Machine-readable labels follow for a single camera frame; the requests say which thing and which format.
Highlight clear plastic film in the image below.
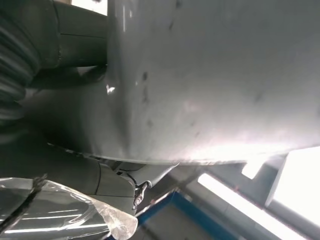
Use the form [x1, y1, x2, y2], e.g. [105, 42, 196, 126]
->
[0, 177, 139, 240]

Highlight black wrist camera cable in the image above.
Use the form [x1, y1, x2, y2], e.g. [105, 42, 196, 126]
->
[0, 174, 48, 231]

